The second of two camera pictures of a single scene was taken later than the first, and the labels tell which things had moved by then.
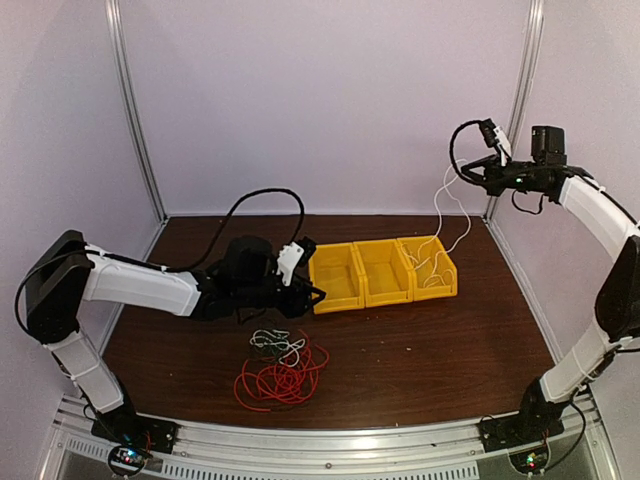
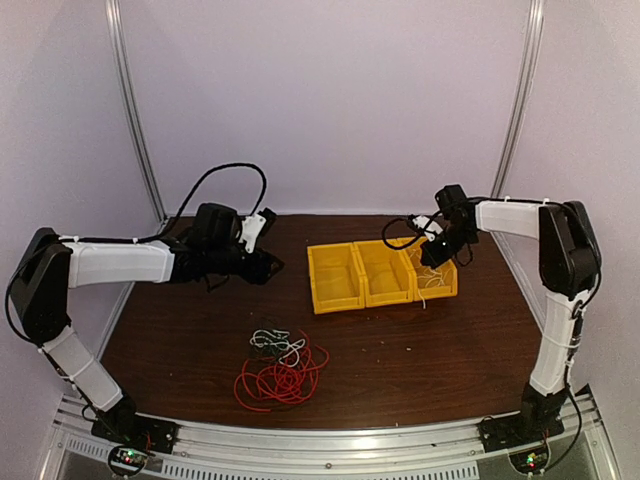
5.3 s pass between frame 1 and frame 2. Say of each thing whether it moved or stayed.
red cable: stayed
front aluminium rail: stayed
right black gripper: moved
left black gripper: moved
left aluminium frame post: stayed
